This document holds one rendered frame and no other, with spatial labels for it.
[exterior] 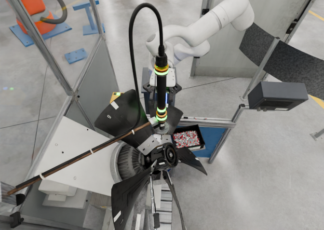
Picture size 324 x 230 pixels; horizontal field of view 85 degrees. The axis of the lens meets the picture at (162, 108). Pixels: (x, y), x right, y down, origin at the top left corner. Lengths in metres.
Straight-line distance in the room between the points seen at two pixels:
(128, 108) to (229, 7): 0.58
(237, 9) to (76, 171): 0.94
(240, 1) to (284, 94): 0.62
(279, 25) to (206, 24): 2.03
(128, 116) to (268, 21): 2.27
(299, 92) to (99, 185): 1.19
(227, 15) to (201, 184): 1.68
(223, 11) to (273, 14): 1.86
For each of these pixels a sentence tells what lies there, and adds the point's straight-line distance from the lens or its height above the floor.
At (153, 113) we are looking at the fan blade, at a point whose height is 1.19.
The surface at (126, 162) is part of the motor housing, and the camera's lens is 0.91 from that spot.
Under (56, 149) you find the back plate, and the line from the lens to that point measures 0.85.
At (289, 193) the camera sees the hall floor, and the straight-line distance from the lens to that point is 2.44.
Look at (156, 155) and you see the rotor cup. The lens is 0.83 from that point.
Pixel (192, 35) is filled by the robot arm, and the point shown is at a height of 1.60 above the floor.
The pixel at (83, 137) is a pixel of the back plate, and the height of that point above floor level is 1.27.
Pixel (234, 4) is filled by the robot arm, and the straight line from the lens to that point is 0.87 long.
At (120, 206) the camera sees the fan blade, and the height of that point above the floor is 1.35.
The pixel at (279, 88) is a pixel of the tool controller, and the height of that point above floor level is 1.24.
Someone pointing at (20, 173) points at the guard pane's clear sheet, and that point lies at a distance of 1.22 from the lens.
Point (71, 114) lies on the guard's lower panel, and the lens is 1.51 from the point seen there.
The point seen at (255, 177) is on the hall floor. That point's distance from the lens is 2.33.
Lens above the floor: 2.01
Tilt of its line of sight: 53 degrees down
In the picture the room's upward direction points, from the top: straight up
